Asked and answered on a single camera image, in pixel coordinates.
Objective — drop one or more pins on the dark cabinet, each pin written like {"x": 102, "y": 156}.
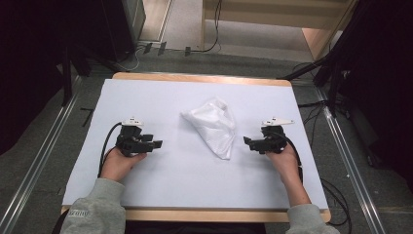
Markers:
{"x": 120, "y": 29}

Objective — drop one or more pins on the black metal stand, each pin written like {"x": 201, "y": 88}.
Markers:
{"x": 332, "y": 87}
{"x": 67, "y": 78}

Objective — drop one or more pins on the wooden table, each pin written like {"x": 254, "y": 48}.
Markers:
{"x": 195, "y": 78}

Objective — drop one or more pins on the person's left hand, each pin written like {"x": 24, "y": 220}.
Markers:
{"x": 118, "y": 165}

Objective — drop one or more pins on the metal floor rail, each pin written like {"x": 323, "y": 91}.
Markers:
{"x": 344, "y": 156}
{"x": 42, "y": 146}

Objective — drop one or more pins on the black chair seat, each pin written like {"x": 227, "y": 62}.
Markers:
{"x": 61, "y": 222}

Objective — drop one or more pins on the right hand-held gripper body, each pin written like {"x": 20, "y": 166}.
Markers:
{"x": 272, "y": 139}

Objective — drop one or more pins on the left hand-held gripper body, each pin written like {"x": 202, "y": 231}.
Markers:
{"x": 131, "y": 143}

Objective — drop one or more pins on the white mesh laundry bag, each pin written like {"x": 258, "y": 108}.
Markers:
{"x": 214, "y": 130}

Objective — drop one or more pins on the white table cover sheet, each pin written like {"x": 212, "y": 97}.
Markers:
{"x": 130, "y": 97}

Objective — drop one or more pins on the dark curtain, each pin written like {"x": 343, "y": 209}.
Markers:
{"x": 29, "y": 65}
{"x": 386, "y": 81}

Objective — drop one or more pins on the light wooden furniture frame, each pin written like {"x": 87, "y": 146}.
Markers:
{"x": 276, "y": 13}

